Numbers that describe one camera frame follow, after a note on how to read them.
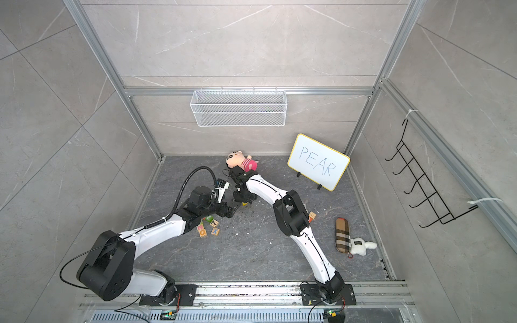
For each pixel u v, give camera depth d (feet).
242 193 2.83
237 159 3.55
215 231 2.94
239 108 3.31
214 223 2.99
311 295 2.40
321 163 3.32
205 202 2.30
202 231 2.89
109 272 1.38
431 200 2.11
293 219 2.02
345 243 2.75
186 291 2.44
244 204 2.96
